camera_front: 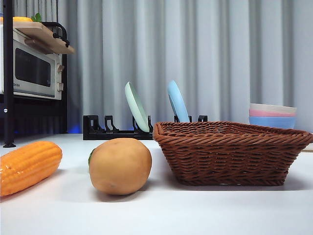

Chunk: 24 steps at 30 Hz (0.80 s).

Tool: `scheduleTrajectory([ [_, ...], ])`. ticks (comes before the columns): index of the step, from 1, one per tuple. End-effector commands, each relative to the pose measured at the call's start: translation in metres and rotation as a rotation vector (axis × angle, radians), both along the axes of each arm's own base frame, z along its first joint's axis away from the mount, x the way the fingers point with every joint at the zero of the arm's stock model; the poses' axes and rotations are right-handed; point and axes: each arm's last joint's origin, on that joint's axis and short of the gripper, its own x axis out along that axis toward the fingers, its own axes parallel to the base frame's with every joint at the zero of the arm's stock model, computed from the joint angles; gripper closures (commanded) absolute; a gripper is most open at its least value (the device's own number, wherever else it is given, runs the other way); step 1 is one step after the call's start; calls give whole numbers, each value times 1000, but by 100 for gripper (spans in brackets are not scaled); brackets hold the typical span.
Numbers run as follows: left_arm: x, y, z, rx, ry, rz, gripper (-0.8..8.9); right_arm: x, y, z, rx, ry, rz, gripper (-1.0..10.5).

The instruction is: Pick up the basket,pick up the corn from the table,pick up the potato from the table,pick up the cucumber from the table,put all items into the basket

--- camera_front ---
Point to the brown potato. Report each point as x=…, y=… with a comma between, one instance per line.
x=119, y=166

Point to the brown wicker basket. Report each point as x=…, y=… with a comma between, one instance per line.
x=227, y=156

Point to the orange corn cob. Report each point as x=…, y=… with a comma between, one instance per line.
x=29, y=166

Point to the pale green plate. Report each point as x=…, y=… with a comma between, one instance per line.
x=137, y=107

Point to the pale blue plate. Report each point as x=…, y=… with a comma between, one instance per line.
x=178, y=102

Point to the black dish rack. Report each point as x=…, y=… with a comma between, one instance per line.
x=97, y=134

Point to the grey curtain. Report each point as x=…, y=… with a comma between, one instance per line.
x=195, y=49

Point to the pink bowl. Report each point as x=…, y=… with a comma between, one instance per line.
x=269, y=113

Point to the blue bowl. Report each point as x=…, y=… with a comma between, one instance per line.
x=271, y=122

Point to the cream bowl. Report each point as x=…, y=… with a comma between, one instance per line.
x=271, y=107

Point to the wooden cutting board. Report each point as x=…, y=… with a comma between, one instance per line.
x=49, y=39

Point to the white microwave oven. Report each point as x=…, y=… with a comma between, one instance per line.
x=31, y=68

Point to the green toy leaf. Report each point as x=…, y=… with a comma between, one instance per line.
x=37, y=17

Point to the yellow toy food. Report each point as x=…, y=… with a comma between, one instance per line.
x=22, y=19

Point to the black metal shelf frame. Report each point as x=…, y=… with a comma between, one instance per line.
x=8, y=73

